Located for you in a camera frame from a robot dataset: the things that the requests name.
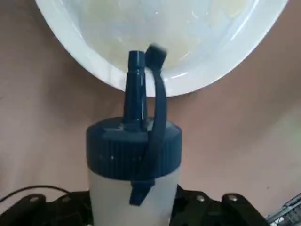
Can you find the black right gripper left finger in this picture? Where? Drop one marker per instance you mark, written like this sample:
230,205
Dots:
35,212

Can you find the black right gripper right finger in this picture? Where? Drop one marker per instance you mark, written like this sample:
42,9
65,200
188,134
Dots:
211,214

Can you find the transparent sauce bottle blue cap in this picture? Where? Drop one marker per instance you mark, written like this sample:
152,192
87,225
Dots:
131,150

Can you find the white round plate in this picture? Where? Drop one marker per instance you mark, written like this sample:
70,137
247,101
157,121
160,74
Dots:
117,35

